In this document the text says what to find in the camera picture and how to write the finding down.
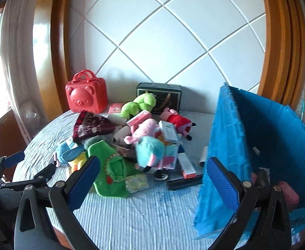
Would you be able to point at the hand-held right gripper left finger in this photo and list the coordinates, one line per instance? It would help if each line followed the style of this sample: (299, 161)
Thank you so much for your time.
(83, 185)

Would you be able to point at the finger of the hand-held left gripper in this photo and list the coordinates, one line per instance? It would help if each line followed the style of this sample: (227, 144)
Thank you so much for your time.
(37, 179)
(13, 159)

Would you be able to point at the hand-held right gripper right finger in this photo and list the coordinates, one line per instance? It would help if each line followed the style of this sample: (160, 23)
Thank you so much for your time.
(221, 185)

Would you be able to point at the green dinosaur plush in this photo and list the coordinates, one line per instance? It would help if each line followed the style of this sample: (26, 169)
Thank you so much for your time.
(108, 169)

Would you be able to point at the light blue curved plastic toy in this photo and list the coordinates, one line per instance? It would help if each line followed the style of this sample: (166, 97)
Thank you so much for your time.
(63, 153)

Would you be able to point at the blue plastic storage crate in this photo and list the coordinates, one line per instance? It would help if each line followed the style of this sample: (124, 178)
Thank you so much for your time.
(228, 135)

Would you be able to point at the yellow plush toy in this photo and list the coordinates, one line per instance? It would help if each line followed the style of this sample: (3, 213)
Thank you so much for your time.
(77, 162)

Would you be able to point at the white paper roll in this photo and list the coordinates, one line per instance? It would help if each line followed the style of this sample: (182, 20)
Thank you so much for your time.
(202, 156)

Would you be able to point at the black flat case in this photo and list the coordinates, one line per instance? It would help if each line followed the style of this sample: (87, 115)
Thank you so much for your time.
(183, 183)

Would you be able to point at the white orange long box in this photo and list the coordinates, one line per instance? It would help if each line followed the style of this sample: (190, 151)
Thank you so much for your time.
(187, 166)

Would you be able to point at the small white roll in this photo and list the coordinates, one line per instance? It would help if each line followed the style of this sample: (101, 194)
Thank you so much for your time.
(256, 150)

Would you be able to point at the clear plastic bag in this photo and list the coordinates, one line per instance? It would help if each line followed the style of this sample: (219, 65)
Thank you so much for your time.
(28, 112)

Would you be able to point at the striped white tablecloth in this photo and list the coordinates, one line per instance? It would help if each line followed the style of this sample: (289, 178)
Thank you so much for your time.
(129, 218)

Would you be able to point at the small pink wipes pack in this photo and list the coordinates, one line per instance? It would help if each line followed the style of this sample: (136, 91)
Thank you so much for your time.
(171, 157)

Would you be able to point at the maroon snack bag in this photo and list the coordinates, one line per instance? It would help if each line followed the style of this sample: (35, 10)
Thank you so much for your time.
(92, 127)

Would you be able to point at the red pink packet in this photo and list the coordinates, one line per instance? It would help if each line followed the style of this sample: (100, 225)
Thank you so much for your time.
(289, 195)

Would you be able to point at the white green medicine box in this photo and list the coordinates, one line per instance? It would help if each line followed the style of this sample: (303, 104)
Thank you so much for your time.
(169, 131)

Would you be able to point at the teal-dress pig plush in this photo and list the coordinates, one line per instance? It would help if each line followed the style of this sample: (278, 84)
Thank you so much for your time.
(150, 148)

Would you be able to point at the red-dress pig plush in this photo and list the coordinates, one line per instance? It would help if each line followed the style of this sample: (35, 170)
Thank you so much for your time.
(178, 121)

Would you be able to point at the pink white tissue pack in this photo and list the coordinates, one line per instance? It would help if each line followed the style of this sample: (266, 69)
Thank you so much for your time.
(115, 108)

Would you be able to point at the pink carton box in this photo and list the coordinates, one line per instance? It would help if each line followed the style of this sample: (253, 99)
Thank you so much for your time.
(139, 118)

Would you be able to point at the red bear toy suitcase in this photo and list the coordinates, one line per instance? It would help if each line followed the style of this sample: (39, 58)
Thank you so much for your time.
(86, 96)

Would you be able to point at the green frog plush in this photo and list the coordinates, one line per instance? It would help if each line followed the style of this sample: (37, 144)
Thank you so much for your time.
(134, 106)

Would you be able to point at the white sheer curtain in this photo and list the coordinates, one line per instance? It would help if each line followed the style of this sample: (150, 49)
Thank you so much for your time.
(17, 57)

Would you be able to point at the black gift box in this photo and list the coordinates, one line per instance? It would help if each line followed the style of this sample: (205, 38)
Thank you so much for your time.
(168, 93)

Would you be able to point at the curved wooden window frame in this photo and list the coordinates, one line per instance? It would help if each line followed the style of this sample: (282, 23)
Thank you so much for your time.
(53, 44)

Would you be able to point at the wooden door frame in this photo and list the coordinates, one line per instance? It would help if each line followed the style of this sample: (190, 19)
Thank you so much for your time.
(280, 44)

